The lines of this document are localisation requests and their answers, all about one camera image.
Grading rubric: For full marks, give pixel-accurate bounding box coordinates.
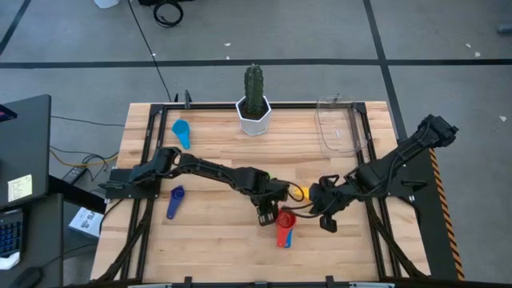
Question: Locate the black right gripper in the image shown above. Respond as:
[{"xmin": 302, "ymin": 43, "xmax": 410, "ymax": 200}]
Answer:
[{"xmin": 309, "ymin": 174, "xmax": 355, "ymax": 215}]

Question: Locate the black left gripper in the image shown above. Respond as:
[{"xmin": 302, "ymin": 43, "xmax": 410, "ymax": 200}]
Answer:
[{"xmin": 250, "ymin": 174, "xmax": 290, "ymax": 209}]

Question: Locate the yellow measuring cup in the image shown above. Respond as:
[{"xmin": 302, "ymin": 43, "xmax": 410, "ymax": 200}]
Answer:
[{"xmin": 293, "ymin": 186, "xmax": 312, "ymax": 202}]

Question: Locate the red measuring cup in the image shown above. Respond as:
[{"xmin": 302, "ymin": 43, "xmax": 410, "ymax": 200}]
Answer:
[{"xmin": 275, "ymin": 210, "xmax": 298, "ymax": 249}]

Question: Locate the purple measuring cup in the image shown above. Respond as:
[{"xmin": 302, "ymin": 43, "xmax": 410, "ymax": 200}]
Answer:
[{"xmin": 165, "ymin": 184, "xmax": 186, "ymax": 221}]

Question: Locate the light blue measuring cup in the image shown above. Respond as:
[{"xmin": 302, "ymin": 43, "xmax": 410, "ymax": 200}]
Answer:
[{"xmin": 171, "ymin": 118, "xmax": 193, "ymax": 151}]

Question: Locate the clear plastic basket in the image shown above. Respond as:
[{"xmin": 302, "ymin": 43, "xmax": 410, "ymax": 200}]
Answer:
[{"xmin": 315, "ymin": 94, "xmax": 369, "ymax": 158}]

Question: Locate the white hexagonal plant pot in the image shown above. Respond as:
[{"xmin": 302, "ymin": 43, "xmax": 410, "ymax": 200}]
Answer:
[{"xmin": 234, "ymin": 95, "xmax": 273, "ymax": 137}]

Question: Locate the green cactus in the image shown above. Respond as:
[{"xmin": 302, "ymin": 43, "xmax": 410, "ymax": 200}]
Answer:
[{"xmin": 243, "ymin": 62, "xmax": 266, "ymax": 117}]

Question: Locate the white paper booklet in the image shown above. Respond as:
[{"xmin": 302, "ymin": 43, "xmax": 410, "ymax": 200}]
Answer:
[{"xmin": 66, "ymin": 206, "xmax": 106, "ymax": 240}]

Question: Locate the black power adapter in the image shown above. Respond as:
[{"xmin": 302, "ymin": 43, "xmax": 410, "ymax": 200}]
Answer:
[{"xmin": 61, "ymin": 166, "xmax": 88, "ymax": 186}]

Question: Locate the dark grey desk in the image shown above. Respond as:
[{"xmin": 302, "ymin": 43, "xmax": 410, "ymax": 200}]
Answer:
[{"xmin": 0, "ymin": 193, "xmax": 107, "ymax": 288}]

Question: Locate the yellow sticky note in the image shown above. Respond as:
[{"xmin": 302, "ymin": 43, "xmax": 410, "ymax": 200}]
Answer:
[{"xmin": 6, "ymin": 174, "xmax": 34, "ymax": 203}]

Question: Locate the black computer mouse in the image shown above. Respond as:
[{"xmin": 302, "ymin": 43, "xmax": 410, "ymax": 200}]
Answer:
[{"xmin": 10, "ymin": 266, "xmax": 44, "ymax": 288}]

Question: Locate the black keyboard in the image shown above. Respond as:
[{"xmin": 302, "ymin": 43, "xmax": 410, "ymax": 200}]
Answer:
[{"xmin": 0, "ymin": 208, "xmax": 24, "ymax": 258}]

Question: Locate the white tissue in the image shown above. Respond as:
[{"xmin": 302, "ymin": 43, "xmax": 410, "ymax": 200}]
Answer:
[{"xmin": 0, "ymin": 251, "xmax": 21, "ymax": 270}]

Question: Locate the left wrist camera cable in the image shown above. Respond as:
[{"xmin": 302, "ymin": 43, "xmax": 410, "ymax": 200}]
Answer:
[{"xmin": 284, "ymin": 180, "xmax": 307, "ymax": 202}]

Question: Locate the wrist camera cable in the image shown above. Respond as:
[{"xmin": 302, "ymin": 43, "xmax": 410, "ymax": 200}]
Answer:
[
  {"xmin": 281, "ymin": 202, "xmax": 327, "ymax": 220},
  {"xmin": 284, "ymin": 180, "xmax": 307, "ymax": 202}
]

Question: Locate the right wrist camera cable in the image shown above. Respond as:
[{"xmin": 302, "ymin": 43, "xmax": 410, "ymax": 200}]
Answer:
[{"xmin": 281, "ymin": 202, "xmax": 327, "ymax": 220}]

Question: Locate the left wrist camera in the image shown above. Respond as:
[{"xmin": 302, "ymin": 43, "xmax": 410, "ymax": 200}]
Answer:
[{"xmin": 258, "ymin": 202, "xmax": 279, "ymax": 228}]

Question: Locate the black table frame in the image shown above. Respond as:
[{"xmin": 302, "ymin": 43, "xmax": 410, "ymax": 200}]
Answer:
[{"xmin": 90, "ymin": 102, "xmax": 431, "ymax": 288}]

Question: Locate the black frame clamp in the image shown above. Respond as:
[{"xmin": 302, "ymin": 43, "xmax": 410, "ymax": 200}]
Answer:
[{"xmin": 174, "ymin": 89, "xmax": 194, "ymax": 110}]

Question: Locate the long black floor cable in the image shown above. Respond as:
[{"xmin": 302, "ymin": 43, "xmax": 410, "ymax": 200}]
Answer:
[{"xmin": 126, "ymin": 0, "xmax": 174, "ymax": 103}]

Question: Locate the coiled black cable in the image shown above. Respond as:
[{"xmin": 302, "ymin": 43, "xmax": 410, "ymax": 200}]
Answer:
[{"xmin": 153, "ymin": 0, "xmax": 185, "ymax": 29}]

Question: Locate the yellow floor cable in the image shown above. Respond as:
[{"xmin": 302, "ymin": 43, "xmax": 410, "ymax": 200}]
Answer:
[{"xmin": 50, "ymin": 148, "xmax": 120, "ymax": 168}]

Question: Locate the thin black floor cable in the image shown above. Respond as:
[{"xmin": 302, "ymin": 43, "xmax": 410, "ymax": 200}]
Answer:
[{"xmin": 50, "ymin": 115, "xmax": 126, "ymax": 128}]

